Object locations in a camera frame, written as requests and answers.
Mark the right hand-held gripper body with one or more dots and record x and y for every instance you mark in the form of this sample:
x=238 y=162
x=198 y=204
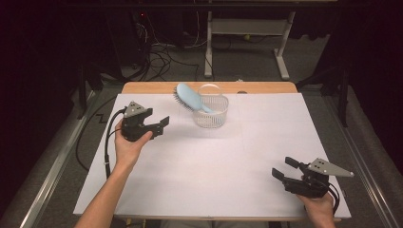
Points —
x=313 y=180

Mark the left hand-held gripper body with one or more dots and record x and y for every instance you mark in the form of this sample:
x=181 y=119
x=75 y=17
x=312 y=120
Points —
x=134 y=122

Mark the light blue hairbrush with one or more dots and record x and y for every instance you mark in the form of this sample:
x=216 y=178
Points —
x=190 y=96

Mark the white slotted plastic basket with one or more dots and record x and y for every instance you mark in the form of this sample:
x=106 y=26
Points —
x=212 y=118

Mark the person's right hand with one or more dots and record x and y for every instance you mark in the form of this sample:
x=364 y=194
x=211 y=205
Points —
x=316 y=207

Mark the person's left hand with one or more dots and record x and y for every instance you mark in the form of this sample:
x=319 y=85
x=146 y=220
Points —
x=128 y=150

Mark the black floor stand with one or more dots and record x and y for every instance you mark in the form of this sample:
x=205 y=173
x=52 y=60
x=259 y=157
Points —
x=335 y=82
x=90 y=82

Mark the black equipment rack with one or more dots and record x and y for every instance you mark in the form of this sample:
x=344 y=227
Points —
x=142 y=38

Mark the metal floor rail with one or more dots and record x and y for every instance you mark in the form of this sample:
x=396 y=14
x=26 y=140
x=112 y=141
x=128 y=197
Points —
x=53 y=167
x=364 y=167

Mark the white metal desk frame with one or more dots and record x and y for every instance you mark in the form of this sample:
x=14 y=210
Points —
x=247 y=27

